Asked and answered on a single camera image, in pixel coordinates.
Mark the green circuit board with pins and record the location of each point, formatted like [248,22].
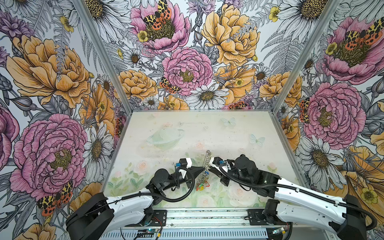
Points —
[147,231]

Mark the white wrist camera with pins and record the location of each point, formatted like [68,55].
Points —
[219,164]
[185,162]

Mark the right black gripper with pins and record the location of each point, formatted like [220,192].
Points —
[223,180]

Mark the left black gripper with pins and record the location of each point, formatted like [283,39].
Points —
[195,170]

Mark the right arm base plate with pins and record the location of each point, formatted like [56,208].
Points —
[261,217]

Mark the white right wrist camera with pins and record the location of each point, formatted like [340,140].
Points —
[219,164]

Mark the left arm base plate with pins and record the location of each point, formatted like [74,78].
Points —
[157,218]

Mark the aluminium front rail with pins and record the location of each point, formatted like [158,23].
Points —
[194,218]

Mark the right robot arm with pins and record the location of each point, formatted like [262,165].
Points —
[290,203]

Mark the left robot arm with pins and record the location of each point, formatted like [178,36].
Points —
[101,214]

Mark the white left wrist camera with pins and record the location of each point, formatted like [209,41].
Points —
[185,162]

